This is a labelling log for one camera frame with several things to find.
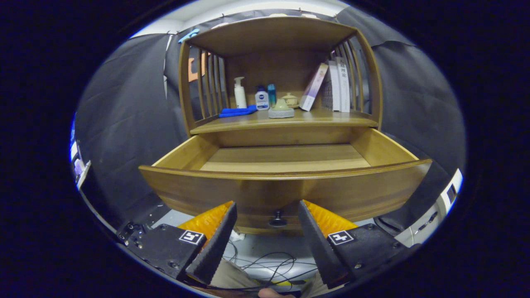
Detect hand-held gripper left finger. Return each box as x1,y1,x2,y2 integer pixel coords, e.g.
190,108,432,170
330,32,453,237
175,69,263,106
124,202,238,286

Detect plain white book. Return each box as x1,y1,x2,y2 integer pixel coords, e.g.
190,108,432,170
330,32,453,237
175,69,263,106
328,61,342,111

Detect person's beige trousers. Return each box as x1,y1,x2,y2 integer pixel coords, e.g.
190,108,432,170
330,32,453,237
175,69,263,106
205,259,346,298

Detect white pump bottle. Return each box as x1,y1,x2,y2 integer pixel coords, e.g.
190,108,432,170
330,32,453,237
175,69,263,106
233,77,248,109

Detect wooden drawer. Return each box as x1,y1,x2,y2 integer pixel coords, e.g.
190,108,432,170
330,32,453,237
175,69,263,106
139,127,432,236

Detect white book black lettering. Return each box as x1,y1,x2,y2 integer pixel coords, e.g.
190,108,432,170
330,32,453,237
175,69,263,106
335,57,351,113

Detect white bottle blue cap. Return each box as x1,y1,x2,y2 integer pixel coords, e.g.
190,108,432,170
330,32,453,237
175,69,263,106
255,86,270,111

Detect white device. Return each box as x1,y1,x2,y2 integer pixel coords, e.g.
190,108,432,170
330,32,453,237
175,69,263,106
393,168,463,248

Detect pale green holder white base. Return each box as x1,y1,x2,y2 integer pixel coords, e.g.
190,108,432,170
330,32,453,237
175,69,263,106
268,98,295,119

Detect black floor cables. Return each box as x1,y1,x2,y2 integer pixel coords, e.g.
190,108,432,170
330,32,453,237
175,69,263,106
224,238,319,290

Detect blue folded cloth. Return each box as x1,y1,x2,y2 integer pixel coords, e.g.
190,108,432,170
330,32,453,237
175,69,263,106
218,105,258,118

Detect wooden countertop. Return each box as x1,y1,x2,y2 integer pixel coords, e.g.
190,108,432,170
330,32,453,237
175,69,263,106
190,107,379,135

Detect dark patterned book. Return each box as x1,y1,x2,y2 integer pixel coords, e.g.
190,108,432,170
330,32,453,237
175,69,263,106
321,74,335,110

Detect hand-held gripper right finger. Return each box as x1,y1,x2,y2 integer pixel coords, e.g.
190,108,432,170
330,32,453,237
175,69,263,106
298,200,419,289

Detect wooden cabinet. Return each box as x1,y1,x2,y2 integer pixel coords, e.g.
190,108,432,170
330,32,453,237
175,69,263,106
178,16,383,236

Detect purple book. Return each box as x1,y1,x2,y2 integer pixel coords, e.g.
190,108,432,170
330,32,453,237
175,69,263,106
299,63,329,111

